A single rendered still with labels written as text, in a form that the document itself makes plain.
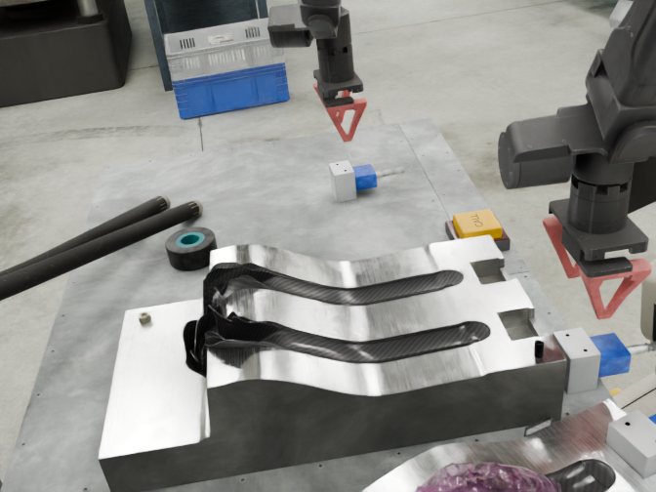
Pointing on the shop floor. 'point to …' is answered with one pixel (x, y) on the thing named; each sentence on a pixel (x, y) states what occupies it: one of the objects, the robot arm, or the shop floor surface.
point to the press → (61, 49)
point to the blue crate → (231, 91)
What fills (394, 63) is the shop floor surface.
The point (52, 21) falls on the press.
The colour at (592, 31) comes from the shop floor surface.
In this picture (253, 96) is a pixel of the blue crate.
